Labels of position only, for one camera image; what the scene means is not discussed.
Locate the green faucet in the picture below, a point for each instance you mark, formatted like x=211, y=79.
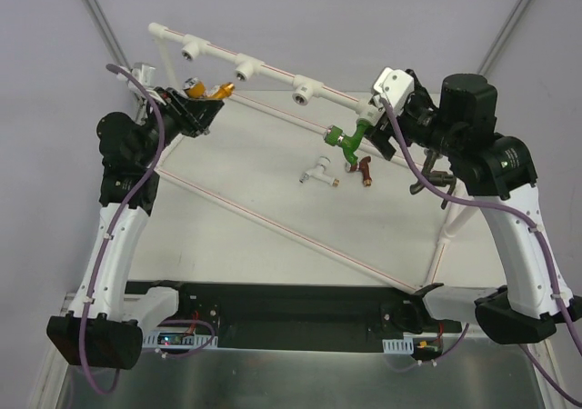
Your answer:
x=334, y=136

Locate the cable duct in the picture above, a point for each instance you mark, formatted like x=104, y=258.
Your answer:
x=411, y=345
x=178, y=341

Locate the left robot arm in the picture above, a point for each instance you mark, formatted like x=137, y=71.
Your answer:
x=97, y=330

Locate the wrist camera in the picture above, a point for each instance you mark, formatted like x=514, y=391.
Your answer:
x=395, y=86
x=144, y=73

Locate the yellow faucet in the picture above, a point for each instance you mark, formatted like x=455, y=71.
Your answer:
x=194, y=88

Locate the right cable duct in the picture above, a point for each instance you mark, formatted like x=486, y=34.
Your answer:
x=411, y=345

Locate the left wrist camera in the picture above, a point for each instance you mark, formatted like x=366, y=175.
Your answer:
x=144, y=73

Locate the dark red faucet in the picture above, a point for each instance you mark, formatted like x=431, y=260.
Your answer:
x=363, y=167

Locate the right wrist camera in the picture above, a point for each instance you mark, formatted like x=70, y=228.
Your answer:
x=395, y=86

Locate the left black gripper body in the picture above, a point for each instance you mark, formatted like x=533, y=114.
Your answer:
x=183, y=110

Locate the left cable duct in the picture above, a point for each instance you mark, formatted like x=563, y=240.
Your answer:
x=178, y=341

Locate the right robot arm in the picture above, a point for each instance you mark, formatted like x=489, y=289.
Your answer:
x=501, y=182

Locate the white faucet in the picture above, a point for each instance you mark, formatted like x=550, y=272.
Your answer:
x=318, y=172

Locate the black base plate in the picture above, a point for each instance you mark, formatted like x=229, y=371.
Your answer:
x=295, y=317

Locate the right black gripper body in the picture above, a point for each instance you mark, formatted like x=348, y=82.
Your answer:
x=386, y=137

